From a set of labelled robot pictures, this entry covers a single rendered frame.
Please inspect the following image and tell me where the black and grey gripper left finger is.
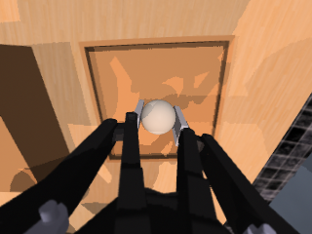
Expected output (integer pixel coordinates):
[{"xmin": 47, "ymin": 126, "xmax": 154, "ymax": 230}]
[{"xmin": 0, "ymin": 99, "xmax": 151, "ymax": 234}]

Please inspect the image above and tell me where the beige ball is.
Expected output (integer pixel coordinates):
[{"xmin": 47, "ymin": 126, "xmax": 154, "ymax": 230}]
[{"xmin": 140, "ymin": 99, "xmax": 176, "ymax": 135}]

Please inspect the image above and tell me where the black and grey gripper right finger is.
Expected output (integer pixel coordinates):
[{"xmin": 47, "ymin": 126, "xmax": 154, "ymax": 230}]
[{"xmin": 172, "ymin": 106, "xmax": 300, "ymax": 234}]

